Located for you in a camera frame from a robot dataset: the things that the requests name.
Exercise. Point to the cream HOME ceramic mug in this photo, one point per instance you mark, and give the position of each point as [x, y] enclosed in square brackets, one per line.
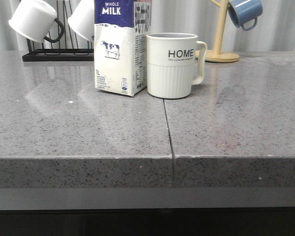
[175, 62]

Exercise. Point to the whole milk carton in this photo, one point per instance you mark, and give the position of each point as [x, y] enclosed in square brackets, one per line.
[120, 49]

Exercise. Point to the wooden mug tree stand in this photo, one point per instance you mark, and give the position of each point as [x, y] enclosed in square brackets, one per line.
[216, 54]

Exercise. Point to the blue ceramic mug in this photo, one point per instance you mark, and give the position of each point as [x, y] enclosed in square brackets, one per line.
[245, 13]

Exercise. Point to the black wire mug rack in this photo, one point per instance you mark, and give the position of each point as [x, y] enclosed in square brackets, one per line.
[70, 47]

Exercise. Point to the white mug black handle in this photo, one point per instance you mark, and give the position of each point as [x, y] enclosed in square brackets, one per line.
[82, 20]
[33, 19]

